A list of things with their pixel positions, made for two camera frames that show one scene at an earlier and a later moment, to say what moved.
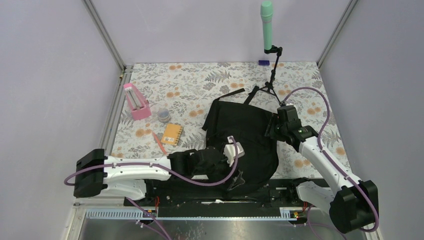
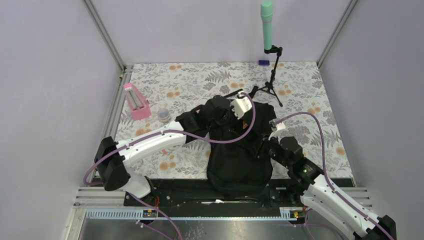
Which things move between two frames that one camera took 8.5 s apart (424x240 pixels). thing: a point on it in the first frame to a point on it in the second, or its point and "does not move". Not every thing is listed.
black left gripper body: x=221 y=168 to x=227 y=119
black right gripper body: x=275 y=129 to x=273 y=149
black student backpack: x=248 y=124 does not move
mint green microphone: x=266 y=13 does not move
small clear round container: x=164 y=115 does not move
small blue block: x=265 y=62 does not move
